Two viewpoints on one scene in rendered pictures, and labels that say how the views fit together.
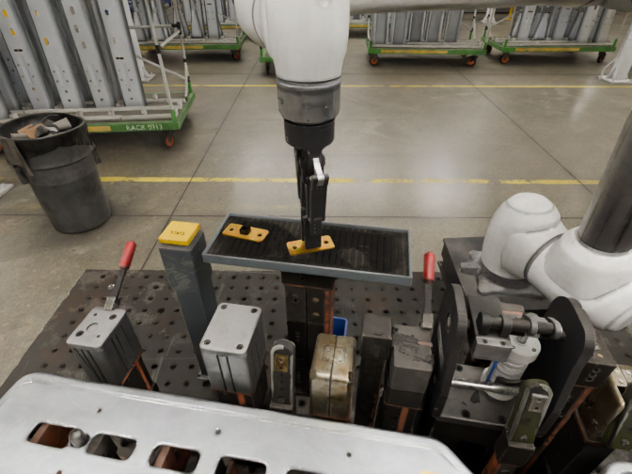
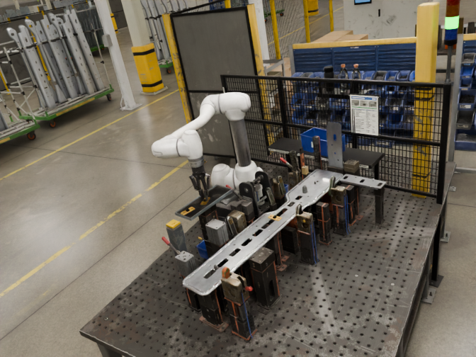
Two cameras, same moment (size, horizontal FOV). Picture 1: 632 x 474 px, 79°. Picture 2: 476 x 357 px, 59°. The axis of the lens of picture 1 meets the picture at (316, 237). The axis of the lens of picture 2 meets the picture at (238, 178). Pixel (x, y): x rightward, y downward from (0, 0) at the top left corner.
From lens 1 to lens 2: 2.06 m
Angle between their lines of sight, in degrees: 47
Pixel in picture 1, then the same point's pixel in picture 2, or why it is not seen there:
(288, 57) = (197, 153)
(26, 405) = (195, 280)
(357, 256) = (217, 195)
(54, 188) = not seen: outside the picture
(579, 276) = (248, 174)
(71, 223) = not seen: outside the picture
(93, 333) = (187, 256)
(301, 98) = (200, 160)
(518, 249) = (228, 180)
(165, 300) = (137, 298)
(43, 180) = not seen: outside the picture
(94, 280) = (93, 325)
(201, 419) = (229, 247)
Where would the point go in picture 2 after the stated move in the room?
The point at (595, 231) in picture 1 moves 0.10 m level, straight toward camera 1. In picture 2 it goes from (243, 161) to (247, 166)
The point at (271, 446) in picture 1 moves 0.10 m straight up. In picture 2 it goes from (245, 236) to (242, 222)
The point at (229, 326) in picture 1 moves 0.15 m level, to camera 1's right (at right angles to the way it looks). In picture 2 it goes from (214, 224) to (229, 210)
